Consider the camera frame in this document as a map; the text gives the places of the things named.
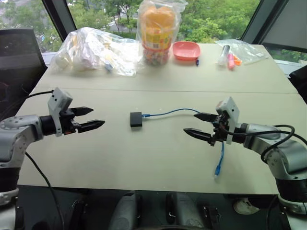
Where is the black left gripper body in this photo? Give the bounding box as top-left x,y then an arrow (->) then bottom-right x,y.
59,107 -> 81,136

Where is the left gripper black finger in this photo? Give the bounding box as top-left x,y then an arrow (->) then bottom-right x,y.
71,106 -> 94,118
77,119 -> 106,134

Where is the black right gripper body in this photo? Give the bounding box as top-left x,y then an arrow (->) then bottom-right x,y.
210,111 -> 230,147

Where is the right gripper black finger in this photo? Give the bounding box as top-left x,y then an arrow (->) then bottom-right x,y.
183,127 -> 214,144
193,112 -> 218,123

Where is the small black adapter box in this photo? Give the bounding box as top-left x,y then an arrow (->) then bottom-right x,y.
130,111 -> 143,132

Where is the clear bag of white items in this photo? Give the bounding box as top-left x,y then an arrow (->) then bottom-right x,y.
49,27 -> 142,77

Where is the pink highlighter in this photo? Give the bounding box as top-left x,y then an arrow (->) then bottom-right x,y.
227,53 -> 236,70

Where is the black-capped clear marker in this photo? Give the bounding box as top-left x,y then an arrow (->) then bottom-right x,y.
219,44 -> 231,64

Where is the pink plastic bowl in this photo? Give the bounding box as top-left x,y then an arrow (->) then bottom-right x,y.
172,41 -> 202,61

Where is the clear zip bag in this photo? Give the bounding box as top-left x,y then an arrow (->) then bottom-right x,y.
214,39 -> 270,71

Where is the black office chair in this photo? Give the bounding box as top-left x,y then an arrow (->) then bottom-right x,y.
0,28 -> 48,116

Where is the orange-lidded colourful candy jar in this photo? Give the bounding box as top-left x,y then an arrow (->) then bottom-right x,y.
141,5 -> 175,66

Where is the black chair back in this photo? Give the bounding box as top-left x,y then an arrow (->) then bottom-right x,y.
288,64 -> 307,106

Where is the clear tall plastic bag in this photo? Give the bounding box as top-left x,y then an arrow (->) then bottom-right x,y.
136,0 -> 189,68

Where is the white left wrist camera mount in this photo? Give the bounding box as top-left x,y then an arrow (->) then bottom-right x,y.
47,87 -> 73,138

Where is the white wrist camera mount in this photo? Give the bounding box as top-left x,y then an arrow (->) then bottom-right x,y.
215,96 -> 240,145
47,87 -> 73,138

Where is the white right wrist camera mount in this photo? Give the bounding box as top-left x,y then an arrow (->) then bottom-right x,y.
215,96 -> 240,145

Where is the blue Ethernet cable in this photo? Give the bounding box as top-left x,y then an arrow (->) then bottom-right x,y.
141,108 -> 226,184

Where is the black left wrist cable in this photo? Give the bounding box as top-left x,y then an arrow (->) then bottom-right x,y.
25,89 -> 55,98

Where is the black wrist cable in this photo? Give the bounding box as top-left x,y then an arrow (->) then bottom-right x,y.
25,89 -> 55,98
222,124 -> 296,162

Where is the thin black cable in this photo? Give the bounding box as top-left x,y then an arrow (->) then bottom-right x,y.
24,152 -> 65,230

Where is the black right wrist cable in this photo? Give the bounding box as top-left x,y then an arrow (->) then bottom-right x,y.
222,124 -> 296,162

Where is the dark window frame pillar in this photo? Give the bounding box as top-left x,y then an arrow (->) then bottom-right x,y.
41,0 -> 78,52
240,0 -> 307,51

